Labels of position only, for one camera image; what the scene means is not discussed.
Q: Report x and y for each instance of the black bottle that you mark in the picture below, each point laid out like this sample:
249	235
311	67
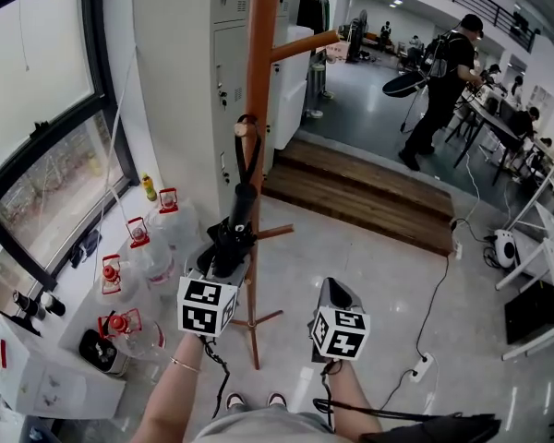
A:
27	305
54	303

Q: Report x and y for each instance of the hanging dark clothes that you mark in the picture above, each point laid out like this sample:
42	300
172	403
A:
311	12

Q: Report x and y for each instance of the wooden steps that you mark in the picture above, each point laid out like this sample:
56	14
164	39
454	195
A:
364	192

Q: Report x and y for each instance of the person's right shoe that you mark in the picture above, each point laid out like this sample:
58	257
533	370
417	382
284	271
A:
277	399

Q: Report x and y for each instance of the grey metal locker cabinet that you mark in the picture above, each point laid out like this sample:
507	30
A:
228	86

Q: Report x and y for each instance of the clear water jug red cap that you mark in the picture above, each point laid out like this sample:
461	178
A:
150	256
120	286
136	337
173	222

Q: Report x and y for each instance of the white round appliance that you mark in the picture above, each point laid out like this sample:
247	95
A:
505	247

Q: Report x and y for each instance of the white power strip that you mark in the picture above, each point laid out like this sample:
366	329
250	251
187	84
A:
421	367

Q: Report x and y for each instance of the black desk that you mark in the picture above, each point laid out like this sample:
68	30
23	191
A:
489	123

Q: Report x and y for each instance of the orange-brown wooden coat stand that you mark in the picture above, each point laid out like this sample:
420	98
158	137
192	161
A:
258	63

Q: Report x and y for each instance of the person's left shoe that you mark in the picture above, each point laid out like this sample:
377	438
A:
234	400

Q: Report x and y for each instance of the white cabinet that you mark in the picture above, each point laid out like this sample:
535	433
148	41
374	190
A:
293	86

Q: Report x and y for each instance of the person's grey shirt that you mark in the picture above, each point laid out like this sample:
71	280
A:
263	427

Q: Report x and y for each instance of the black framed window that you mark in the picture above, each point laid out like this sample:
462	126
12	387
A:
41	123

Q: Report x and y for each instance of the black standing fan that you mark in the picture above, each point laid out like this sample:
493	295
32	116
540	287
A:
357	35

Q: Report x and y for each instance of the white metal table frame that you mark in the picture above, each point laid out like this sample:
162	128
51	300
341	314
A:
540	256

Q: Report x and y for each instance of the black umbrella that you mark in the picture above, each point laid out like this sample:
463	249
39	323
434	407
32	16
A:
240	206

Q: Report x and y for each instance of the yellow drink bottle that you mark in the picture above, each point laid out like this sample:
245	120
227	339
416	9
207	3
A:
148	187

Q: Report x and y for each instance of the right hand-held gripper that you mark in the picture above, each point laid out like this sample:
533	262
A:
341	330

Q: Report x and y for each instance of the person's left forearm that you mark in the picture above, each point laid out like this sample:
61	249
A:
175	395

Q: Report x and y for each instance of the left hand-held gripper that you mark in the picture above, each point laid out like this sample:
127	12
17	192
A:
203	307

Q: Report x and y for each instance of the black pouch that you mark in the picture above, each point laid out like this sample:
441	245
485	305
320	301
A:
85	247

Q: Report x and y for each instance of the black bag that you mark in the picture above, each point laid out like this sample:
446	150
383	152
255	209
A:
438	429

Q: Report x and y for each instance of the person's shoe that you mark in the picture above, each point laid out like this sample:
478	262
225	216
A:
234	400
277	399

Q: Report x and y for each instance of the white cardboard box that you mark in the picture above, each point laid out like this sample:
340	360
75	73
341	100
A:
51	376

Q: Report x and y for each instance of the person's right forearm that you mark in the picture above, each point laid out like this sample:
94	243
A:
351	399

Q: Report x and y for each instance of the black flat box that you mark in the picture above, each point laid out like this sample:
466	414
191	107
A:
531	312

